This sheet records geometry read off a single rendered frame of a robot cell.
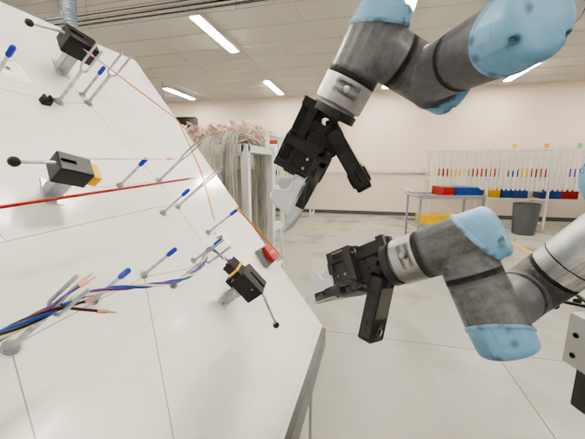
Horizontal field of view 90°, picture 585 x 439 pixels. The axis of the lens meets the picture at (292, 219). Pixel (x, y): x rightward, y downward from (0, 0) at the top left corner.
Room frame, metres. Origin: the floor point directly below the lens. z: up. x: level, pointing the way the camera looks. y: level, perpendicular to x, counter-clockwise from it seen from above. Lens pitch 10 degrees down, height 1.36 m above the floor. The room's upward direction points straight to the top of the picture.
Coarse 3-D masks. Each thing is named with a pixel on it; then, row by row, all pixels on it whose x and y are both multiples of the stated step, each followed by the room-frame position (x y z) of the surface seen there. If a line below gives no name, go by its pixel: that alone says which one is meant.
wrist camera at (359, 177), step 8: (336, 128) 0.46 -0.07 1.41; (328, 136) 0.46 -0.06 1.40; (336, 136) 0.46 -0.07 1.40; (344, 136) 0.47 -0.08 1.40; (336, 144) 0.47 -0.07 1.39; (344, 144) 0.46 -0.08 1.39; (336, 152) 0.47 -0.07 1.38; (344, 152) 0.47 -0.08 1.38; (352, 152) 0.47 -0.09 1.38; (344, 160) 0.47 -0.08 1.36; (352, 160) 0.47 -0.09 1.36; (344, 168) 0.47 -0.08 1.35; (352, 168) 0.47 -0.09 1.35; (360, 168) 0.47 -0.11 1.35; (352, 176) 0.47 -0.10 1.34; (360, 176) 0.47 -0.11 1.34; (368, 176) 0.48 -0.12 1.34; (352, 184) 0.49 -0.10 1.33; (360, 184) 0.48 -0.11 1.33; (368, 184) 0.48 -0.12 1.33
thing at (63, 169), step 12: (12, 156) 0.38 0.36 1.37; (60, 156) 0.42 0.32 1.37; (72, 156) 0.43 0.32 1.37; (48, 168) 0.42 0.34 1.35; (60, 168) 0.40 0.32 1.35; (72, 168) 0.42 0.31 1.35; (84, 168) 0.44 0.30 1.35; (48, 180) 0.44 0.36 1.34; (60, 180) 0.42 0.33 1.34; (72, 180) 0.43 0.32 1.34; (84, 180) 0.44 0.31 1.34; (48, 192) 0.43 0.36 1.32; (60, 192) 0.44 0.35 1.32; (60, 204) 0.44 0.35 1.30
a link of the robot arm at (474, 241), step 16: (480, 208) 0.39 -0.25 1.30; (448, 224) 0.40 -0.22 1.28; (464, 224) 0.38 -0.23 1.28; (480, 224) 0.37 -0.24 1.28; (496, 224) 0.37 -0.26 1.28; (416, 240) 0.42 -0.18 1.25; (432, 240) 0.40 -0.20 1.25; (448, 240) 0.39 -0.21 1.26; (464, 240) 0.38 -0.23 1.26; (480, 240) 0.36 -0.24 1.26; (496, 240) 0.36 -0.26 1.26; (416, 256) 0.41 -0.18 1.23; (432, 256) 0.40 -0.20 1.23; (448, 256) 0.38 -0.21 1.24; (464, 256) 0.37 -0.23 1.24; (480, 256) 0.37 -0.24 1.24; (496, 256) 0.36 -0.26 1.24; (432, 272) 0.41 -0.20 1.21; (448, 272) 0.38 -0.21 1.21; (464, 272) 0.37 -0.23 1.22; (480, 272) 0.36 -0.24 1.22
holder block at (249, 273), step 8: (248, 264) 0.58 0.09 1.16; (248, 272) 0.55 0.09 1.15; (256, 272) 0.58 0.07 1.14; (232, 280) 0.55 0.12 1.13; (240, 280) 0.54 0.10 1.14; (248, 280) 0.54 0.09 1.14; (256, 280) 0.56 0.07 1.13; (264, 280) 0.58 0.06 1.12; (240, 288) 0.55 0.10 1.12; (248, 288) 0.54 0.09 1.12; (256, 288) 0.54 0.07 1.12; (264, 288) 0.56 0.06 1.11; (248, 296) 0.55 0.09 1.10; (256, 296) 0.55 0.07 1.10
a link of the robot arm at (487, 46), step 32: (512, 0) 0.29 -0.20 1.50; (544, 0) 0.29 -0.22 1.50; (576, 0) 0.32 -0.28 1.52; (448, 32) 0.38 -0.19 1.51; (480, 32) 0.32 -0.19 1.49; (512, 32) 0.29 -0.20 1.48; (544, 32) 0.29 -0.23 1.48; (448, 64) 0.37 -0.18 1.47; (480, 64) 0.33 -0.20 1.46; (512, 64) 0.31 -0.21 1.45
